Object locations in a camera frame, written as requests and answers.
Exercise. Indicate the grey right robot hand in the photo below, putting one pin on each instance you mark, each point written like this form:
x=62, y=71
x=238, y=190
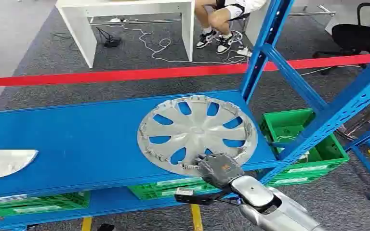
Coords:
x=218, y=170

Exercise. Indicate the silver wheel hubcap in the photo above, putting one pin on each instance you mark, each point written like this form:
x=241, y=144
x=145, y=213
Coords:
x=197, y=130

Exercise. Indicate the long silver-grey trim part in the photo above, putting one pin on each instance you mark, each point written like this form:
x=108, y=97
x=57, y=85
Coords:
x=3, y=162

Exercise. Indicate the green plastic crate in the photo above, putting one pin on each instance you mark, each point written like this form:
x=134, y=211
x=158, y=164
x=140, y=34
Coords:
x=327, y=159
x=159, y=190
x=44, y=204

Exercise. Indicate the white power strip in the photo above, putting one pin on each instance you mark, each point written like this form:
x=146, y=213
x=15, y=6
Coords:
x=244, y=52

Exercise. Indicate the red barrier strip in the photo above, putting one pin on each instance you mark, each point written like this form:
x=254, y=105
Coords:
x=108, y=76

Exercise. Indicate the blue metal shelf rack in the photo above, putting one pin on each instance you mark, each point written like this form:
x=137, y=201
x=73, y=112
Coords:
x=76, y=137

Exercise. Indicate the person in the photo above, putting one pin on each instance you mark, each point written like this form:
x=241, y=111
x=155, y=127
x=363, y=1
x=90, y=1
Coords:
x=220, y=16

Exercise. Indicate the black power adapter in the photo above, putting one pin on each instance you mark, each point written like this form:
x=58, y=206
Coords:
x=112, y=41

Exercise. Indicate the black office chair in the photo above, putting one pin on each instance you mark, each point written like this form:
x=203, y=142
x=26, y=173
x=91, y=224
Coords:
x=354, y=36

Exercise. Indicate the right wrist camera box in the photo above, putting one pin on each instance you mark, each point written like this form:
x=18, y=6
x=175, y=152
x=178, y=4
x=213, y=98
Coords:
x=185, y=191

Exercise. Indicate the white desk with metal rail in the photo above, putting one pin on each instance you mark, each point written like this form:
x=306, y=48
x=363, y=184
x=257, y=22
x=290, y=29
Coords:
x=256, y=25

